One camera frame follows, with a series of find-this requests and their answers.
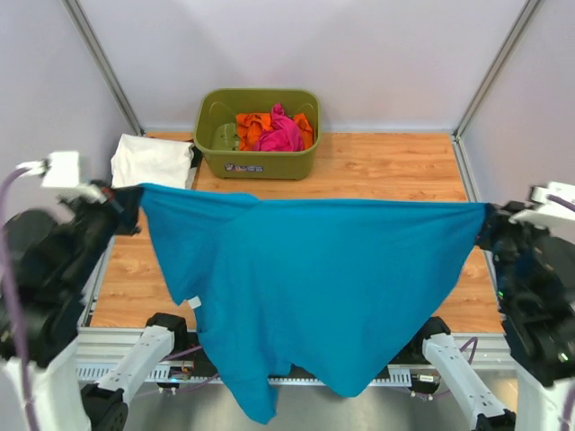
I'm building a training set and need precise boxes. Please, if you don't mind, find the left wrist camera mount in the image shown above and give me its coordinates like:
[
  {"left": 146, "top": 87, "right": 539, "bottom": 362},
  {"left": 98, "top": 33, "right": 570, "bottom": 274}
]
[{"left": 16, "top": 151, "right": 107, "bottom": 203}]

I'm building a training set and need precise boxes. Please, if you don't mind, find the purple cable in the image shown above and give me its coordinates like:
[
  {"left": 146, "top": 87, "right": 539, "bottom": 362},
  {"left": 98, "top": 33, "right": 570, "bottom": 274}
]
[
  {"left": 411, "top": 195, "right": 575, "bottom": 431},
  {"left": 0, "top": 162, "right": 221, "bottom": 431}
]

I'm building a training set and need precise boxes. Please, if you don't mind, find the white slotted cable duct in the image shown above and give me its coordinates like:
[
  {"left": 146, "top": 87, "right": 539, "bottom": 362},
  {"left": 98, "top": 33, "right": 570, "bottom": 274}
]
[{"left": 76, "top": 363, "right": 440, "bottom": 388}]

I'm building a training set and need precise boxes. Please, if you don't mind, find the aluminium frame rail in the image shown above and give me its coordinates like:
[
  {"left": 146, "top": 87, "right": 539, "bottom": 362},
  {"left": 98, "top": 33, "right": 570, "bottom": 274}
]
[{"left": 77, "top": 327, "right": 516, "bottom": 371}]

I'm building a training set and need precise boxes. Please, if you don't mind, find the orange t shirt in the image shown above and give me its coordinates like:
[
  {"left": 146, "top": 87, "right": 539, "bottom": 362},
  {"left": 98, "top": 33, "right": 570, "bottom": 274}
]
[{"left": 235, "top": 113, "right": 314, "bottom": 151}]

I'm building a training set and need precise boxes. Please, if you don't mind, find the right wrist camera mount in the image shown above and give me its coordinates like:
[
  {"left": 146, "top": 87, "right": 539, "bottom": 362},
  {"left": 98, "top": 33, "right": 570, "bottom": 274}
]
[{"left": 509, "top": 181, "right": 574, "bottom": 229}]

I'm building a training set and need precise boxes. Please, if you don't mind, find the pink t shirt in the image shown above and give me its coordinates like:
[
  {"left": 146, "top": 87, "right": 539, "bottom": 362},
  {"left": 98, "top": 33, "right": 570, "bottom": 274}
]
[{"left": 253, "top": 103, "right": 305, "bottom": 153}]

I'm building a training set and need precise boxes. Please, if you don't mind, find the black cloth strip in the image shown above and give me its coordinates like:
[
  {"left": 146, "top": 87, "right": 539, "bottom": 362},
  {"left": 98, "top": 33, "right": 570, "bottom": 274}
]
[{"left": 175, "top": 330, "right": 428, "bottom": 378}]

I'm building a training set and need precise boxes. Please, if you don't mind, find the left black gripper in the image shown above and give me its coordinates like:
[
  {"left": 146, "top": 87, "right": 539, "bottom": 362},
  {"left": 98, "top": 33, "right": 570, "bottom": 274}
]
[{"left": 57, "top": 172, "right": 146, "bottom": 286}]

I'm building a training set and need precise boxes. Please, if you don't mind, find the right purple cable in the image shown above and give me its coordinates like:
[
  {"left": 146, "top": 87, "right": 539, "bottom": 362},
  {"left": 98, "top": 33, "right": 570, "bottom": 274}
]
[{"left": 411, "top": 195, "right": 575, "bottom": 431}]

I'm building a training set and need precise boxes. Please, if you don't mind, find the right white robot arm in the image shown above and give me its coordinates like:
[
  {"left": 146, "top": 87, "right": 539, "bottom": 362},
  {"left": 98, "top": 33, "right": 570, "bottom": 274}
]
[{"left": 404, "top": 201, "right": 574, "bottom": 430}]

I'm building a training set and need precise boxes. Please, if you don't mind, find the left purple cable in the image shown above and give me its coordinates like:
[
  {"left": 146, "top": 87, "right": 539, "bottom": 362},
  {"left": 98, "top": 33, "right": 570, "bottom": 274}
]
[{"left": 0, "top": 162, "right": 221, "bottom": 431}]

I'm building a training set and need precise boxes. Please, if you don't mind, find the folded white t shirt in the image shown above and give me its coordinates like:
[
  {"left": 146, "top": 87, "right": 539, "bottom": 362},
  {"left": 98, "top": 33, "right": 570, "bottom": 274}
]
[{"left": 111, "top": 134, "right": 194, "bottom": 189}]

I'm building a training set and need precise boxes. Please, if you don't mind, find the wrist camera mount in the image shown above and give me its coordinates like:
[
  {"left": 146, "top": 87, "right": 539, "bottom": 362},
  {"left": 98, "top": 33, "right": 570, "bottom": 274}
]
[
  {"left": 16, "top": 151, "right": 107, "bottom": 203},
  {"left": 509, "top": 181, "right": 574, "bottom": 229}
]

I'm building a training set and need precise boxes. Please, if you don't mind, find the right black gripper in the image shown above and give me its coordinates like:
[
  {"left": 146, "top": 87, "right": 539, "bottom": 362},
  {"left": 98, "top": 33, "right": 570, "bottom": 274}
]
[{"left": 470, "top": 195, "right": 551, "bottom": 303}]

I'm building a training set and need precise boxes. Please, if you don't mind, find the blue t shirt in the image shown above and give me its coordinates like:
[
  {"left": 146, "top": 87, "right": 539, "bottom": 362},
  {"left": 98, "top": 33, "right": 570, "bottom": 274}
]
[{"left": 141, "top": 183, "right": 486, "bottom": 424}]

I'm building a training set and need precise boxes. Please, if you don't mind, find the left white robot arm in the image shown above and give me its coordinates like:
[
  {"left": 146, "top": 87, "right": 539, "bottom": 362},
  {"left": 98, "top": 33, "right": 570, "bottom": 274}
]
[{"left": 1, "top": 181, "right": 190, "bottom": 430}]

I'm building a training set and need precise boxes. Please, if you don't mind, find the olive green plastic tub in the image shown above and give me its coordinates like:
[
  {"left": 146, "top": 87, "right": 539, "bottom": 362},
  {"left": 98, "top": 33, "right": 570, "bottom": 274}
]
[{"left": 194, "top": 88, "right": 322, "bottom": 180}]

